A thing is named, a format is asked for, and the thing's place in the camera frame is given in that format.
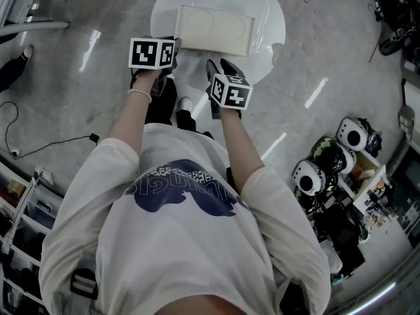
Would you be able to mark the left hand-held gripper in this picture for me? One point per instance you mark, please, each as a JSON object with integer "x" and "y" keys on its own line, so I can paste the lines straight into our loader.
{"x": 146, "y": 52}

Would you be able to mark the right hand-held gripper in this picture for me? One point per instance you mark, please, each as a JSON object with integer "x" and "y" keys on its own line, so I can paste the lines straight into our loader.
{"x": 231, "y": 92}

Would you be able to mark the cream box with drawer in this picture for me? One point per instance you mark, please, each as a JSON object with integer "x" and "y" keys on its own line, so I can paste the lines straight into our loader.
{"x": 213, "y": 28}

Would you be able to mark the person's left forearm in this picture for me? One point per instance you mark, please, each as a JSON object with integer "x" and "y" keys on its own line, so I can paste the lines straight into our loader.
{"x": 131, "y": 117}

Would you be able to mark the person's right forearm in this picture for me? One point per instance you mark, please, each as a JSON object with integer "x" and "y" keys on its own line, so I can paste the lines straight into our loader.
{"x": 238, "y": 139}

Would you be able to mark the cardboard box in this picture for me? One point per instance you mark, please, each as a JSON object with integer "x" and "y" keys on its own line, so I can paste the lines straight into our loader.
{"x": 363, "y": 172}

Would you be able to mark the white open shelf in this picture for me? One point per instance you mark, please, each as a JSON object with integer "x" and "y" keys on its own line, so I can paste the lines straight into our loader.
{"x": 370, "y": 189}

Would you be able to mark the person's white shoe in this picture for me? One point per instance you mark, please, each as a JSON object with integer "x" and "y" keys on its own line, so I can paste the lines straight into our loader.
{"x": 186, "y": 103}

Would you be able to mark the person's black trouser legs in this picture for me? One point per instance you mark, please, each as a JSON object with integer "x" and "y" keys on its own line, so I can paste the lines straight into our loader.
{"x": 162, "y": 105}

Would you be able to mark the camouflage backpack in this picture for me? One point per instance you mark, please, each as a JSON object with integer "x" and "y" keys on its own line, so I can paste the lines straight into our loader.
{"x": 328, "y": 153}

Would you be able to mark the white backpack with round window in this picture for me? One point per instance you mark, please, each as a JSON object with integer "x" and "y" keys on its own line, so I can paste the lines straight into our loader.
{"x": 348, "y": 157}
{"x": 308, "y": 179}
{"x": 352, "y": 134}

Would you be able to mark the black backpack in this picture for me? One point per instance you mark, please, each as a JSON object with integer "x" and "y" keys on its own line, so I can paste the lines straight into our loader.
{"x": 373, "y": 139}

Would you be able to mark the white t-shirt with blue print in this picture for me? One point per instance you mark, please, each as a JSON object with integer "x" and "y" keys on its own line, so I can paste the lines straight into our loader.
{"x": 183, "y": 241}

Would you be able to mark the pile of black bags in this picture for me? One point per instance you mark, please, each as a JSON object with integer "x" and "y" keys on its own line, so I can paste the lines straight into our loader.
{"x": 397, "y": 21}

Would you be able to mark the white storage rack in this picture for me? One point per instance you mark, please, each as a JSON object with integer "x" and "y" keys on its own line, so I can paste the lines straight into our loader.
{"x": 23, "y": 225}

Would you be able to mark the shiny metal railing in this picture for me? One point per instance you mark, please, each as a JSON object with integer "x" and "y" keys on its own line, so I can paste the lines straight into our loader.
{"x": 377, "y": 290}

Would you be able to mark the grey metal rail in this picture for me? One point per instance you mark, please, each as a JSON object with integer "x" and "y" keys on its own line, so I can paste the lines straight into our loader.
{"x": 33, "y": 27}

